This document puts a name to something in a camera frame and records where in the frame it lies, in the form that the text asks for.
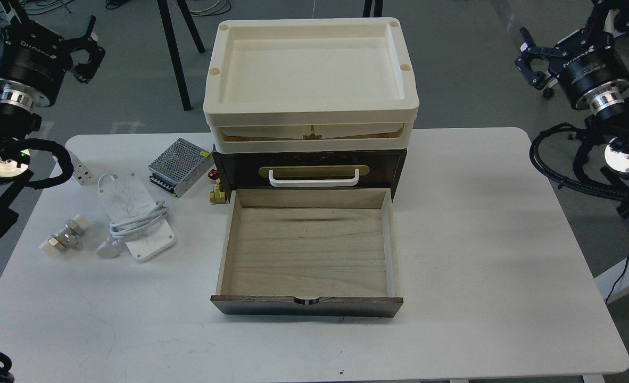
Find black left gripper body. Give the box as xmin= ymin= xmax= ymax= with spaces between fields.
xmin=0 ymin=23 xmax=73 ymax=107

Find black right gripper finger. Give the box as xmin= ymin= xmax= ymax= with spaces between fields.
xmin=516 ymin=54 xmax=557 ymax=89
xmin=520 ymin=28 xmax=565 ymax=59

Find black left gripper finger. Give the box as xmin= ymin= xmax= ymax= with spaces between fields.
xmin=73 ymin=47 xmax=106 ymax=84
xmin=67 ymin=15 xmax=98 ymax=54

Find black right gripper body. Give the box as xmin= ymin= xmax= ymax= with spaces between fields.
xmin=550 ymin=30 xmax=629 ymax=111

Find white charger with cable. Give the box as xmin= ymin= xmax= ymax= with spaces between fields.
xmin=96 ymin=173 xmax=177 ymax=262

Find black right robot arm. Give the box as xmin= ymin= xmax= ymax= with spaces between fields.
xmin=516 ymin=1 xmax=629 ymax=225

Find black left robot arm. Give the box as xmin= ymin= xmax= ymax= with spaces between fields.
xmin=0 ymin=1 xmax=105 ymax=239

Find dark wooden cabinet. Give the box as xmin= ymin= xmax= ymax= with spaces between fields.
xmin=212 ymin=149 xmax=408 ymax=196

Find black table leg stand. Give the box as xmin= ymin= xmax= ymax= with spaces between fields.
xmin=156 ymin=0 xmax=206 ymax=111

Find small aluminium block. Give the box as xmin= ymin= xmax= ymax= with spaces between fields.
xmin=69 ymin=151 xmax=96 ymax=185

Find metal mesh power supply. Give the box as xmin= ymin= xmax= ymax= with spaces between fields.
xmin=148 ymin=138 xmax=214 ymax=198

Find metal fitting white caps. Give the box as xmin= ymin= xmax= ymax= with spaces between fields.
xmin=37 ymin=233 xmax=83 ymax=257

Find brass valve red knob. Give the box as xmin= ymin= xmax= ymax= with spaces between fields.
xmin=207 ymin=168 xmax=227 ymax=204

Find cream plastic tray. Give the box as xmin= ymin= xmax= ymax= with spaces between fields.
xmin=203 ymin=17 xmax=419 ymax=154

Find open wooden drawer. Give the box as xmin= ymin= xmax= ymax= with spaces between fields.
xmin=210 ymin=188 xmax=403 ymax=318

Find black cable right edge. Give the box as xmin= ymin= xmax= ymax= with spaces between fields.
xmin=606 ymin=249 xmax=629 ymax=305

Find white drawer handle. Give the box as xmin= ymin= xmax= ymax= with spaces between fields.
xmin=268 ymin=169 xmax=360 ymax=188

